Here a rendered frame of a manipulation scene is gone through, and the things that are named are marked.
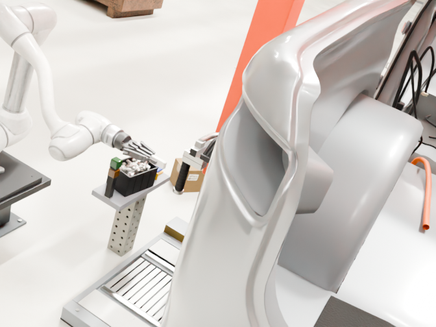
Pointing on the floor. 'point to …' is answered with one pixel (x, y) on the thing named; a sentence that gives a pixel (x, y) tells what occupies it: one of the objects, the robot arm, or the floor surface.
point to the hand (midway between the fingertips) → (158, 161)
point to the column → (126, 227)
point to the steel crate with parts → (130, 7)
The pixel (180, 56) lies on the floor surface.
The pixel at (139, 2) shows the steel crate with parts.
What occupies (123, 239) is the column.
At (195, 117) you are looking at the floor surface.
